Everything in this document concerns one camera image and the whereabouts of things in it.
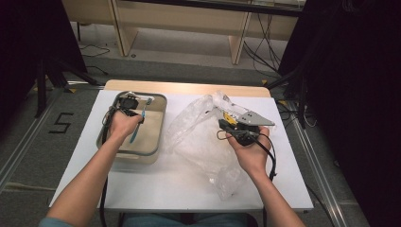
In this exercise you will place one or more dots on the black curtain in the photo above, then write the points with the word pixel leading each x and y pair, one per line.
pixel 25 38
pixel 362 94

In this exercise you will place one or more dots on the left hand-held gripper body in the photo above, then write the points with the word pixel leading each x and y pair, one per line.
pixel 127 103

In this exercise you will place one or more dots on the metal floor rail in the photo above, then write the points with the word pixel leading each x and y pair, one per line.
pixel 19 157
pixel 334 208

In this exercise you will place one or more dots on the beige bin with grey rim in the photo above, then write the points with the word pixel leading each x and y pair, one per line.
pixel 151 135

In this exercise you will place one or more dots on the clear printed plastic bag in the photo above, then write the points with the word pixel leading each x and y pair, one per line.
pixel 201 148

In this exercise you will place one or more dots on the blue toothbrush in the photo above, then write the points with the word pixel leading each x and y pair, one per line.
pixel 135 134

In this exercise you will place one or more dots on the person's right hand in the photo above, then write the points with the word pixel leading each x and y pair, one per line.
pixel 253 157

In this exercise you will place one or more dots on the person's left hand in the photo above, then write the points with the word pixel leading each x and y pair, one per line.
pixel 124 127

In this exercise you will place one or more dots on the small wooden table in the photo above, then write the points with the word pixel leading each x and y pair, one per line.
pixel 189 87

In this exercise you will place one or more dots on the black tripod stand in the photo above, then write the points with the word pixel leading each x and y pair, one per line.
pixel 302 94
pixel 41 88

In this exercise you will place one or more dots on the person's legs in jeans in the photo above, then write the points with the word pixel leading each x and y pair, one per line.
pixel 151 220

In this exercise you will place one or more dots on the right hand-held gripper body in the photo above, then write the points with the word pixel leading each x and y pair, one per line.
pixel 255 119

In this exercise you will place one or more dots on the long wooden desk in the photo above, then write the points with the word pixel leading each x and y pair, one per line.
pixel 189 19

